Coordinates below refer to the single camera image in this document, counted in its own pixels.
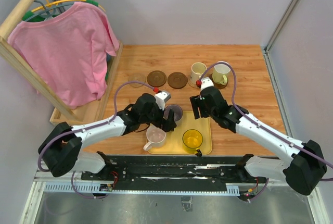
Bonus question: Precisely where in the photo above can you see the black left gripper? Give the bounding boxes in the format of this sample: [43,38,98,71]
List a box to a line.
[140,101,177,132]

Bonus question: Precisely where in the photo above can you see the purple glass mug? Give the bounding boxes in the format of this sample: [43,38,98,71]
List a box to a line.
[164,104,183,123]

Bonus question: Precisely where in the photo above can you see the pink ceramic mug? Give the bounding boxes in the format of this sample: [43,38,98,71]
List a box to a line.
[143,126,167,151]

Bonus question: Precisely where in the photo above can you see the woven rattan coaster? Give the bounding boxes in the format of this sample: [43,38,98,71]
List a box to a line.
[187,78,199,89]
[128,73,146,88]

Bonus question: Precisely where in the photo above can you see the brown ceramic coaster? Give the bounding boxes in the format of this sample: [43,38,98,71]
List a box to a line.
[147,70,167,87]
[167,72,187,89]
[209,75,228,90]

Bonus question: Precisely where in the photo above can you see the cream ceramic mug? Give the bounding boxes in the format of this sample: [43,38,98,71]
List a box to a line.
[189,62,207,84]

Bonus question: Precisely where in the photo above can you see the white green-handled mug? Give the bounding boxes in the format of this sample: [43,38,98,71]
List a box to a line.
[212,63,231,85]

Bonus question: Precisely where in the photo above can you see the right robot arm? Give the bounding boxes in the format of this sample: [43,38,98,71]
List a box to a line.
[190,86,327,196]

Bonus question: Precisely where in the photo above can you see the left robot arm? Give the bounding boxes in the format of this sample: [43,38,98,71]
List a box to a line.
[38,91,176,180]

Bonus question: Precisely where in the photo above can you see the yellow plastic tray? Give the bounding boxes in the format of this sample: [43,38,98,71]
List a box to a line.
[147,111,212,155]

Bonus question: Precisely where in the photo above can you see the yellow glass mug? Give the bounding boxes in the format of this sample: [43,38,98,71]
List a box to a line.
[182,129,203,157]

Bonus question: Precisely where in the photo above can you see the wooden clothes rack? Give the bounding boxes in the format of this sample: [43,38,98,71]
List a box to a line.
[1,0,123,125]

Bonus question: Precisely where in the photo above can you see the teal garment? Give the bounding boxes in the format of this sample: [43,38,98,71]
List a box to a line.
[106,53,114,64]

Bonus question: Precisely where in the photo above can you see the pink t-shirt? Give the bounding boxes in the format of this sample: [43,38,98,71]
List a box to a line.
[7,2,120,109]

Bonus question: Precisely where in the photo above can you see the grey-blue clothes hanger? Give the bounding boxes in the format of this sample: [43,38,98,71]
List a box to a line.
[21,0,74,22]

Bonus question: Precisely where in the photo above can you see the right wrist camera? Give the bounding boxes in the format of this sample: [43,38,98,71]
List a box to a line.
[196,77,214,91]

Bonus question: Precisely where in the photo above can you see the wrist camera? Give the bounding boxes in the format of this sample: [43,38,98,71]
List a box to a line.
[154,91,171,110]
[196,77,214,91]

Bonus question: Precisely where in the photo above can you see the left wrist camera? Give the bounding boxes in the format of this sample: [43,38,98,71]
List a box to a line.
[154,91,171,110]

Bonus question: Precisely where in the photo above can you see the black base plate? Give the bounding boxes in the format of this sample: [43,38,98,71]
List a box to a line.
[81,155,265,189]

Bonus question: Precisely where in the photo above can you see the aluminium corner post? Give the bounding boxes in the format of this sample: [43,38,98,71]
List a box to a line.
[265,0,323,53]

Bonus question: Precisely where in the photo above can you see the grey slotted cable duct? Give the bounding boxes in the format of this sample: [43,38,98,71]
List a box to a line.
[44,182,240,196]

